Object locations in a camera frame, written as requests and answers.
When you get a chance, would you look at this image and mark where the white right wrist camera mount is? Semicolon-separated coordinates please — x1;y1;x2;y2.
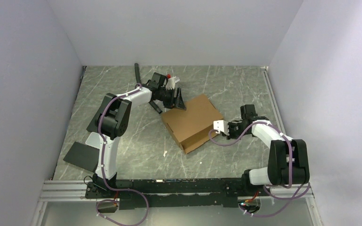
213;120;229;136

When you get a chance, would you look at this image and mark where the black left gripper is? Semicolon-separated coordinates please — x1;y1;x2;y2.
158;88;187;111

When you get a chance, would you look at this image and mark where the brown cardboard box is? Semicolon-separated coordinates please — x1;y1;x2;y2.
161;94;223;154

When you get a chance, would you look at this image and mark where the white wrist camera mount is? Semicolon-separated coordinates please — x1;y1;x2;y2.
165;74;180;90
213;120;229;136

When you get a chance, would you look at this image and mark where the black rubber hose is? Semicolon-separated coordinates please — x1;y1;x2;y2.
133;63;163;114

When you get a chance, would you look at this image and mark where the black flat rectangular block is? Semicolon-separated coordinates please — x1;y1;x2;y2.
86;114;99;132

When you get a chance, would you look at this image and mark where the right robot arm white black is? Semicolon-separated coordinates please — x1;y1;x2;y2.
221;105;310;195

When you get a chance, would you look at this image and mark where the black flat plate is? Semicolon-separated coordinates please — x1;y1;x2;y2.
64;142;99;172

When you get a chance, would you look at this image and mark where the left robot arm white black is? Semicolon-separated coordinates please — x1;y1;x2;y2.
92;73;186;198

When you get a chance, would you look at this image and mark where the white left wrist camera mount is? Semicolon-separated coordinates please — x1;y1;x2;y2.
165;74;180;90

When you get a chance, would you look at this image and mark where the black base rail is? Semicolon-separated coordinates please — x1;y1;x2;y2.
85;175;267;210

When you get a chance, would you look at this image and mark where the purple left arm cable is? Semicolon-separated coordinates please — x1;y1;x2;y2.
97;82;151;226

